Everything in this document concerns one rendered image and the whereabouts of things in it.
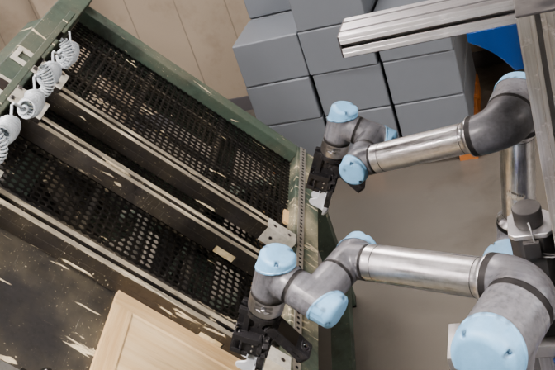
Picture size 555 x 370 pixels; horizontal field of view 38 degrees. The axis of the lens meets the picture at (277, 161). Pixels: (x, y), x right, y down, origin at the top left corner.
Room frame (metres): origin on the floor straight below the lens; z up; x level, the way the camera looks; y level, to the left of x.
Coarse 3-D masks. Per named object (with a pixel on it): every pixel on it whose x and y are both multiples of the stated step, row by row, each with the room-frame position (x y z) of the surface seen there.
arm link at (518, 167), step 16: (512, 80) 1.66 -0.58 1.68; (496, 96) 1.62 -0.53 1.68; (528, 96) 1.60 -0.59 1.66; (528, 144) 1.63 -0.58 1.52; (512, 160) 1.64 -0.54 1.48; (528, 160) 1.64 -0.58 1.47; (512, 176) 1.65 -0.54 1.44; (528, 176) 1.64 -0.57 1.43; (512, 192) 1.65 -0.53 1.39; (528, 192) 1.64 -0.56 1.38; (496, 224) 1.71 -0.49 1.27; (496, 240) 1.68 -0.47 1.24
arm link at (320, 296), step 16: (304, 272) 1.28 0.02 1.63; (320, 272) 1.28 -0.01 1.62; (336, 272) 1.27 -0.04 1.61; (288, 288) 1.25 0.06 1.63; (304, 288) 1.24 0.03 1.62; (320, 288) 1.23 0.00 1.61; (336, 288) 1.24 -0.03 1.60; (288, 304) 1.25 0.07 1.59; (304, 304) 1.22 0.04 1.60; (320, 304) 1.21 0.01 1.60; (336, 304) 1.20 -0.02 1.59; (320, 320) 1.20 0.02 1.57; (336, 320) 1.21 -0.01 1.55
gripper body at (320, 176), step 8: (320, 152) 1.95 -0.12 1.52; (320, 160) 1.95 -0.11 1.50; (328, 160) 1.92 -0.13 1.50; (336, 160) 1.92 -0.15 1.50; (312, 168) 1.97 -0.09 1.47; (320, 168) 1.95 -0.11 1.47; (328, 168) 1.94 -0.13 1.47; (312, 176) 1.94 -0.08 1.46; (320, 176) 1.94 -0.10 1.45; (328, 176) 1.94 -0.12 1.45; (336, 176) 1.94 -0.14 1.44; (312, 184) 1.96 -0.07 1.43; (320, 184) 1.94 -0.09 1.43; (328, 184) 1.93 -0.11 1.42
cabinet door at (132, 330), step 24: (120, 312) 1.82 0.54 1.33; (144, 312) 1.86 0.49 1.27; (120, 336) 1.74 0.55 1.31; (144, 336) 1.78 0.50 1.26; (168, 336) 1.82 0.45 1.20; (192, 336) 1.86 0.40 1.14; (96, 360) 1.63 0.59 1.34; (120, 360) 1.66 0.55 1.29; (144, 360) 1.70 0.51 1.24; (168, 360) 1.73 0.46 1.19; (192, 360) 1.77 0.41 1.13; (216, 360) 1.81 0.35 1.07
